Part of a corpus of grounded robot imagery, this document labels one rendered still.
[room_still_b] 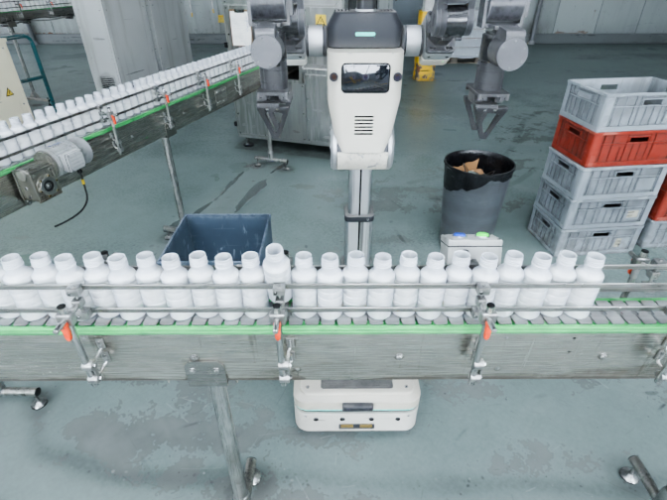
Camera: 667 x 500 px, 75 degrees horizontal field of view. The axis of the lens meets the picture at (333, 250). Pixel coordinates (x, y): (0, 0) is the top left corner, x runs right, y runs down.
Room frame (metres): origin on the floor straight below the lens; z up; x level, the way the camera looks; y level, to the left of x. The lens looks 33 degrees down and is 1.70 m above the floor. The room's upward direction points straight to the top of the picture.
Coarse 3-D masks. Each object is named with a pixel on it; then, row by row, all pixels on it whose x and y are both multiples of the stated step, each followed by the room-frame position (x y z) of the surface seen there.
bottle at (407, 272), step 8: (400, 256) 0.81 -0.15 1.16; (408, 256) 0.82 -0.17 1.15; (416, 256) 0.80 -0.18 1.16; (400, 264) 0.80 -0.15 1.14; (408, 264) 0.79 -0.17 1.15; (416, 264) 0.80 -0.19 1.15; (400, 272) 0.79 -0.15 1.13; (408, 272) 0.79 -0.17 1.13; (416, 272) 0.79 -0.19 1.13; (400, 280) 0.78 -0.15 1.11; (408, 280) 0.78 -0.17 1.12; (416, 280) 0.78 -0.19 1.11; (400, 296) 0.78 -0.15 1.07; (408, 296) 0.78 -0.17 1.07; (416, 296) 0.79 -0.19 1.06; (392, 304) 0.80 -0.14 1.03; (400, 304) 0.78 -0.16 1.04; (408, 304) 0.78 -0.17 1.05; (400, 312) 0.78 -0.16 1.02; (408, 312) 0.78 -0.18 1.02
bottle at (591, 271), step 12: (588, 264) 0.80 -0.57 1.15; (600, 264) 0.79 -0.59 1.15; (588, 276) 0.78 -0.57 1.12; (600, 276) 0.78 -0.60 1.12; (588, 288) 0.77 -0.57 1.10; (576, 300) 0.78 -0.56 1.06; (588, 300) 0.77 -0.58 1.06; (564, 312) 0.80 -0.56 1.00; (576, 312) 0.78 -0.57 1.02; (588, 312) 0.78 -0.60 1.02
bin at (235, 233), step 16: (192, 224) 1.40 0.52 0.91; (208, 224) 1.40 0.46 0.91; (224, 224) 1.40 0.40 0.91; (240, 224) 1.40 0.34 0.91; (256, 224) 1.40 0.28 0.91; (176, 240) 1.26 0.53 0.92; (192, 240) 1.40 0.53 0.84; (208, 240) 1.40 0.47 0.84; (224, 240) 1.40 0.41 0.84; (240, 240) 1.40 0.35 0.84; (256, 240) 1.40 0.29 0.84; (160, 256) 1.12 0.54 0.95; (208, 256) 1.40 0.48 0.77; (240, 256) 1.40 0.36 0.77
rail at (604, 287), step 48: (0, 288) 0.76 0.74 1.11; (48, 288) 0.76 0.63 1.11; (96, 288) 0.76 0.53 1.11; (144, 288) 0.76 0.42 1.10; (192, 288) 0.76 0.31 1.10; (240, 288) 0.76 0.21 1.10; (288, 288) 0.77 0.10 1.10; (336, 288) 0.77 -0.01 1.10; (384, 288) 0.77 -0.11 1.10; (432, 288) 0.77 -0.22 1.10; (528, 288) 0.77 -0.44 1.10; (576, 288) 0.77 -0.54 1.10; (624, 288) 0.84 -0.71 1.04
